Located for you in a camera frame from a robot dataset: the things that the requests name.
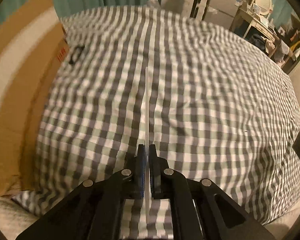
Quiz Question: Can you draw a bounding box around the white quilted blanket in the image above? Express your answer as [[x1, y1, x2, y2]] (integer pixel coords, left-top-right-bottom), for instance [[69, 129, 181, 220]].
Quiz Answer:
[[0, 197, 38, 239]]

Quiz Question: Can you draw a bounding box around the checkered bed sheet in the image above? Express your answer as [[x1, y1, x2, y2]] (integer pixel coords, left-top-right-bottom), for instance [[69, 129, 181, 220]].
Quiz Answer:
[[14, 6, 300, 239]]

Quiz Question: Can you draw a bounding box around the brown cardboard box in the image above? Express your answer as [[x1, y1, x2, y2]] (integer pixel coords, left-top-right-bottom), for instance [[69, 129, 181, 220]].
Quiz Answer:
[[0, 0, 69, 196]]

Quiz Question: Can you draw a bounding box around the white dressing table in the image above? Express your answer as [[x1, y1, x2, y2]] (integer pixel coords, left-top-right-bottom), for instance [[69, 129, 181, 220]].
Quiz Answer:
[[230, 8, 280, 57]]

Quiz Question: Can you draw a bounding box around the grey mini fridge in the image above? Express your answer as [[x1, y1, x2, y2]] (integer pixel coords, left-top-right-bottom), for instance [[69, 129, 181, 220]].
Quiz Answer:
[[203, 0, 242, 29]]

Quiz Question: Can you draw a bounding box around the white suitcase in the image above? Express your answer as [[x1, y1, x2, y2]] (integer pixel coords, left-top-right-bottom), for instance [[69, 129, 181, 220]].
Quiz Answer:
[[162, 0, 208, 21]]

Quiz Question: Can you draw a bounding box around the round vanity mirror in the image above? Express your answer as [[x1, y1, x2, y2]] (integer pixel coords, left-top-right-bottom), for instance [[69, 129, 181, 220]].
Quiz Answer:
[[254, 0, 273, 16]]

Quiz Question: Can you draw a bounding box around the black hair tie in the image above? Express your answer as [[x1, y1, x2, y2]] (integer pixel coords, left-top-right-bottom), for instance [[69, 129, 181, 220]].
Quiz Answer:
[[68, 44, 86, 65]]

